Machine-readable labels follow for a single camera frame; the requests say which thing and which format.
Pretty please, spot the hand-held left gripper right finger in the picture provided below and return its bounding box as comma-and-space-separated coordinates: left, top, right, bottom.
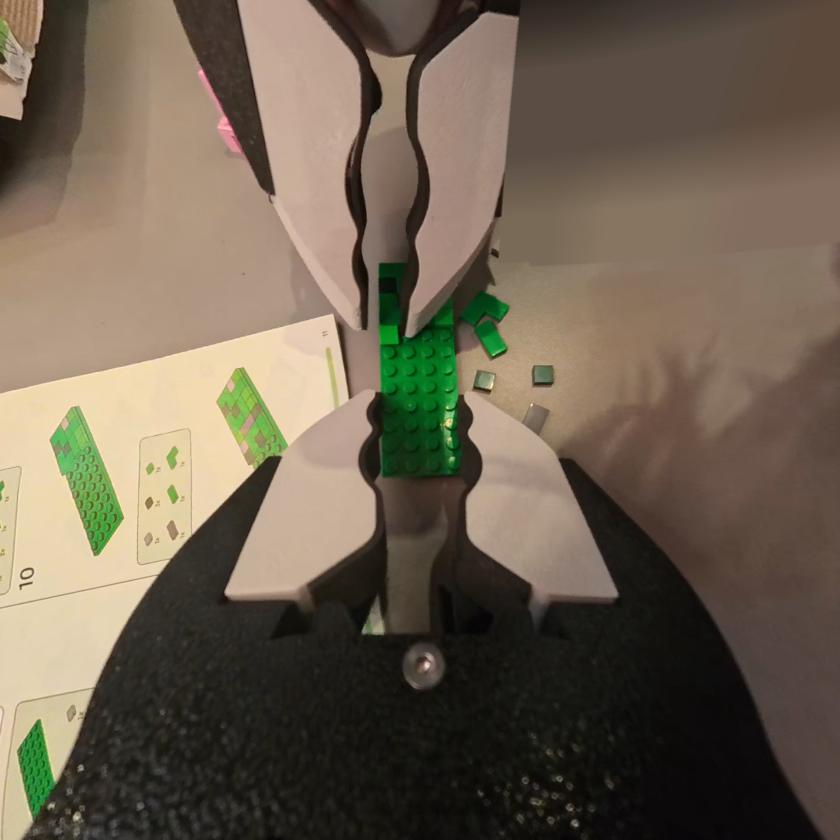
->
455, 394, 619, 605

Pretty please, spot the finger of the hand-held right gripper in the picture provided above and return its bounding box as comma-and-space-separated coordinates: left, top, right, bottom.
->
403, 0, 522, 340
241, 0, 384, 332

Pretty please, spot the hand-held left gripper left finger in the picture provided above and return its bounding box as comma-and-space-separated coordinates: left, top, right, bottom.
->
226, 390, 385, 605

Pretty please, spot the small green tile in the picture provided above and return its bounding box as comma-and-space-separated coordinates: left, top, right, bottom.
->
462, 293, 511, 326

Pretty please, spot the green studded brick plate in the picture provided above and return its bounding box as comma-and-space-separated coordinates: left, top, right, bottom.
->
373, 263, 468, 480

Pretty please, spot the small pink brick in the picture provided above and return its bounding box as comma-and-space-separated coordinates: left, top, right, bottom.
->
197, 66, 244, 158

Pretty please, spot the green brick set box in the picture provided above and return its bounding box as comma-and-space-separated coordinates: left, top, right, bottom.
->
0, 0, 47, 119

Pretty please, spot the building instruction booklet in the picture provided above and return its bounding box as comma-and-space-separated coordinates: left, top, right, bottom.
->
0, 313, 345, 840

